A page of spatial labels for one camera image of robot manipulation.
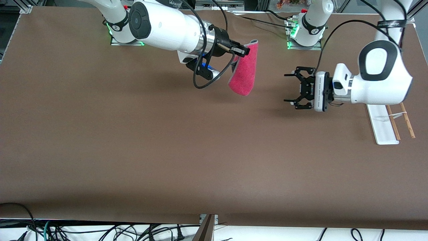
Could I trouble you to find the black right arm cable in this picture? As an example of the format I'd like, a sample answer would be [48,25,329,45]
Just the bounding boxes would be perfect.
[181,0,236,89]

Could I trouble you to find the white rack with wooden rails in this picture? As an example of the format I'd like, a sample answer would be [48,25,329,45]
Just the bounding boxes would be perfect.
[366,102,416,145]

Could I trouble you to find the orange clutter objects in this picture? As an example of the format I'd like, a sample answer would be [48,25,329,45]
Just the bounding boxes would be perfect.
[276,0,303,9]

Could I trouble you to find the short black table cable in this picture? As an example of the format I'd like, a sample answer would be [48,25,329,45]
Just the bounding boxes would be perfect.
[266,9,298,22]

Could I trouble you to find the black cable tangle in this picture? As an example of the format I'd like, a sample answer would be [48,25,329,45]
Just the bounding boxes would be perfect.
[50,224,201,241]

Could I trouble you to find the white socket strip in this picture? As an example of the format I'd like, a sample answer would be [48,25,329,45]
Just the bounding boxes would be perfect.
[196,0,245,11]

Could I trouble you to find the pink towel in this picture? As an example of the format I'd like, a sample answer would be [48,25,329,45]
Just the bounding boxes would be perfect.
[228,39,259,96]

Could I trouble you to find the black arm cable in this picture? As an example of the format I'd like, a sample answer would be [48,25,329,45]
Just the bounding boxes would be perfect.
[181,0,236,89]
[315,0,408,72]

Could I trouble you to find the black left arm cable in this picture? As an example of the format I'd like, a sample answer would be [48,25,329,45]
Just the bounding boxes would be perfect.
[315,0,408,72]

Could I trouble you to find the long black table cable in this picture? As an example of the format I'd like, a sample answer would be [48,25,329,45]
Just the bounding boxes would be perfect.
[231,11,295,30]

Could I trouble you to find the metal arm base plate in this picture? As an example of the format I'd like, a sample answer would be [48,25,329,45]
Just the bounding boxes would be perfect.
[110,33,145,46]
[286,18,322,51]

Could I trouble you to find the thick black looping cable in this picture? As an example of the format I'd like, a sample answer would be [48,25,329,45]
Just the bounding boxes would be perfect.
[0,202,36,235]

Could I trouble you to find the small metal bracket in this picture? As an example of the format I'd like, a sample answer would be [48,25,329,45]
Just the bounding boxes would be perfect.
[200,214,219,225]

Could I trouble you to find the brown table leg post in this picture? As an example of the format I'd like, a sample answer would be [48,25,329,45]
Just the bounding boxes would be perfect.
[192,214,215,241]

